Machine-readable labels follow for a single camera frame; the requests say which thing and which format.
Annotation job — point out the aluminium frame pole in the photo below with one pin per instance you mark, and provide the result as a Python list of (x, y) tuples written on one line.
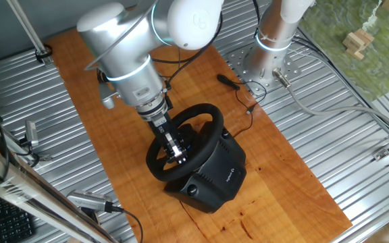
[(28, 28)]

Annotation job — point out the small aluminium bracket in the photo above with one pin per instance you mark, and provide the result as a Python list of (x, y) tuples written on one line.
[(45, 157), (380, 154)]

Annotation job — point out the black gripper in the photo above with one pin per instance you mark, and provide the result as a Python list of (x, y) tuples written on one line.
[(162, 130)]

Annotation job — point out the grey conduit with connector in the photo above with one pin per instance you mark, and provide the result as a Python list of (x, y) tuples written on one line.
[(281, 77)]

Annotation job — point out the green textured mat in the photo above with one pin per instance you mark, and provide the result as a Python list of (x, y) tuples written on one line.
[(383, 60)]

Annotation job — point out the grey ribbed camera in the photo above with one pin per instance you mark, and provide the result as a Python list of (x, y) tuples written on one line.
[(88, 200)]

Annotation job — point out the silver robot mounting plate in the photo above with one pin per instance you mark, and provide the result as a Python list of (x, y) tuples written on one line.
[(258, 88)]

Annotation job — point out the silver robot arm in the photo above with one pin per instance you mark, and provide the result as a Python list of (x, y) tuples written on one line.
[(130, 67)]

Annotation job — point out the wooden board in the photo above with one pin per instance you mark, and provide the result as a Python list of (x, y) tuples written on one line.
[(282, 189)]

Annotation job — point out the aluminium frame beam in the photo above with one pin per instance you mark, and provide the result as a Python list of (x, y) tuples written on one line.
[(29, 192)]

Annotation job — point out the black wheel base housing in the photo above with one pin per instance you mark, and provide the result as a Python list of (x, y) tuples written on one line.
[(214, 175)]

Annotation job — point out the small wooden block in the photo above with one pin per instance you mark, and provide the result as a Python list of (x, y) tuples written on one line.
[(365, 35), (351, 41), (355, 54)]

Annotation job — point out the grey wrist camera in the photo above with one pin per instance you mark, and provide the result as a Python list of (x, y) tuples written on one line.
[(107, 98)]

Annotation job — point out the black steering wheel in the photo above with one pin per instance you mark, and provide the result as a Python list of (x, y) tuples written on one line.
[(181, 173)]

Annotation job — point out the black keyboard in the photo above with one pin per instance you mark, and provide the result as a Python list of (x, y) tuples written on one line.
[(10, 222)]

